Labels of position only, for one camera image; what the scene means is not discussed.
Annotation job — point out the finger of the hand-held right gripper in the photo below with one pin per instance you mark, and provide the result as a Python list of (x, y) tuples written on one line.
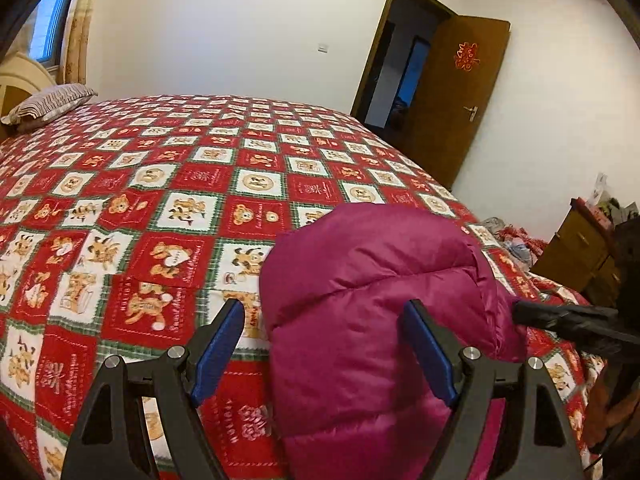
[(565, 317)]

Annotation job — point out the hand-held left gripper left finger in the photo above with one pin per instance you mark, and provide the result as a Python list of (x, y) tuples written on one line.
[(215, 355)]

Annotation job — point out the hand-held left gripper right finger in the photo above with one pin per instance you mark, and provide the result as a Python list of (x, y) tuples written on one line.
[(430, 355)]

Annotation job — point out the magenta down jacket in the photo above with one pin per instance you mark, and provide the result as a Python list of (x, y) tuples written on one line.
[(360, 310)]

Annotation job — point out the pile of clothes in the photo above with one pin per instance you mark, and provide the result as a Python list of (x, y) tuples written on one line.
[(520, 250)]

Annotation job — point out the brown wooden cabinet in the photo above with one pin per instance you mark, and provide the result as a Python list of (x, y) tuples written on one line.
[(575, 245)]

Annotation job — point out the assorted clutter pile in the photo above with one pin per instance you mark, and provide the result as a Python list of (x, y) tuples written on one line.
[(607, 205)]

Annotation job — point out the red printed patchwork bedspread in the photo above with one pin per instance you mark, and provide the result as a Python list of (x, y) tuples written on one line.
[(150, 200)]

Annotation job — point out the brown wooden door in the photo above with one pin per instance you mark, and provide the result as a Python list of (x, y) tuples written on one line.
[(450, 125)]

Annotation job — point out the red paper door decoration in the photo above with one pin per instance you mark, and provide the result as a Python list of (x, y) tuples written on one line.
[(466, 57)]

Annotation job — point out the striped pillow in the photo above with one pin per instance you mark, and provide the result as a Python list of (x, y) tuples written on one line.
[(45, 102)]

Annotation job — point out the cream wooden headboard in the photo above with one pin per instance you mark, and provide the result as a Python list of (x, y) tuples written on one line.
[(20, 80)]

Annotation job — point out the beige patterned curtain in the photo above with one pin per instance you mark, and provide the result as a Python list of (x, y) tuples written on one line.
[(75, 45)]

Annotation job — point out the window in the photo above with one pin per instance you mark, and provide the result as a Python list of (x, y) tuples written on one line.
[(50, 20)]

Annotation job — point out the brown wooden door frame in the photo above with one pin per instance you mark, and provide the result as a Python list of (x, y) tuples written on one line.
[(372, 60)]

